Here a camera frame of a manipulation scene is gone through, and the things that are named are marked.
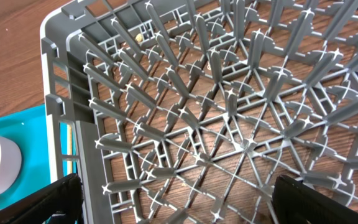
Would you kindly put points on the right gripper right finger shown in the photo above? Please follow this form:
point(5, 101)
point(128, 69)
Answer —
point(295, 202)

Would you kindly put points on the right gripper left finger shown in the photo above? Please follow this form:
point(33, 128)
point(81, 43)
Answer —
point(59, 202)

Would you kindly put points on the grey dishwasher rack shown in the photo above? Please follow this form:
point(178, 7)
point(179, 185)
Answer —
point(188, 111)

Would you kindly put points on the teal serving tray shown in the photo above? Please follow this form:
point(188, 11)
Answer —
point(28, 130)

